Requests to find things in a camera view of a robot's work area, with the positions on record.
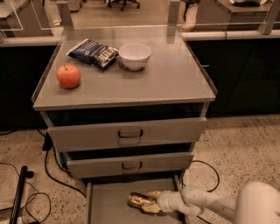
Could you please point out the white bowl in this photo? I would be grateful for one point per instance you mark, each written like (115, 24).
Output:
(134, 56)

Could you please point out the blue chip bag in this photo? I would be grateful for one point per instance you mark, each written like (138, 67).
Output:
(94, 53)

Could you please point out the grey bottom drawer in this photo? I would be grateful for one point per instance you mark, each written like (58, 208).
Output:
(108, 200)

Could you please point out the black office chair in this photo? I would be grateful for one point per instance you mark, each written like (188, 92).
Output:
(124, 3)

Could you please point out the grey middle drawer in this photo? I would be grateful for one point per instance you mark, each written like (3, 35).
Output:
(115, 166)

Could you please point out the grey drawer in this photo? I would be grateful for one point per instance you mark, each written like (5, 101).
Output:
(127, 134)
(108, 200)
(115, 166)

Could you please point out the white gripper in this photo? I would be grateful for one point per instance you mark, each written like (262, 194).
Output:
(164, 200)

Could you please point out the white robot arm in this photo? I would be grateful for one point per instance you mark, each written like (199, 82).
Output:
(257, 203)

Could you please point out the orange soda can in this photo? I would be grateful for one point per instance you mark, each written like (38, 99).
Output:
(138, 200)

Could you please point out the black pole stand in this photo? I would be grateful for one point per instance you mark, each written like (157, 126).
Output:
(18, 195)

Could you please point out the clear acrylic barrier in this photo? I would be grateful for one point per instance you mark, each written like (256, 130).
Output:
(207, 19)

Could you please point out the grey top drawer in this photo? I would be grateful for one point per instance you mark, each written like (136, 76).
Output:
(127, 134)

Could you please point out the red apple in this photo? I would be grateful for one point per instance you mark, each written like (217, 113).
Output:
(68, 76)

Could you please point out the grey drawer cabinet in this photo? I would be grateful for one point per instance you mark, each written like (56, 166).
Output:
(172, 85)

